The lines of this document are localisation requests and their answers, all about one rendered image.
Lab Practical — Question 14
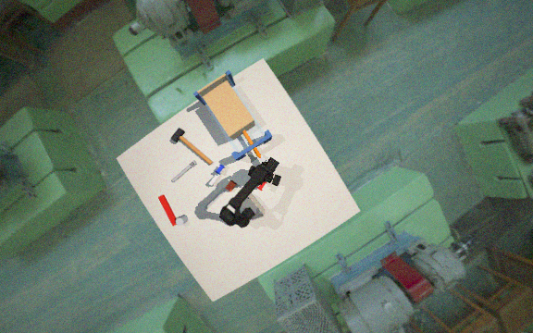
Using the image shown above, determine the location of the mallet with black head and wooden handle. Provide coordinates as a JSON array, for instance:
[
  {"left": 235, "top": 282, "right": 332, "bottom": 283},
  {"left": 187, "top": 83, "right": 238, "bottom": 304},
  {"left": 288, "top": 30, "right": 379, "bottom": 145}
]
[{"left": 170, "top": 129, "right": 213, "bottom": 165}]

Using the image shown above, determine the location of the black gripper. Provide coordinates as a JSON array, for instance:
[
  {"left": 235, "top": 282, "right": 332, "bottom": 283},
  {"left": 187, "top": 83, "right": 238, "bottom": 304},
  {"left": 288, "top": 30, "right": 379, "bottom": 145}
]
[{"left": 248, "top": 166, "right": 281, "bottom": 186}]

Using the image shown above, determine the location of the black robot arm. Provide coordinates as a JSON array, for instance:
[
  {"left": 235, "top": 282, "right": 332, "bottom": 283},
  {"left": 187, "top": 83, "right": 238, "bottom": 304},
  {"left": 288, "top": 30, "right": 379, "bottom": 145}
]
[{"left": 219, "top": 157, "right": 279, "bottom": 228}]

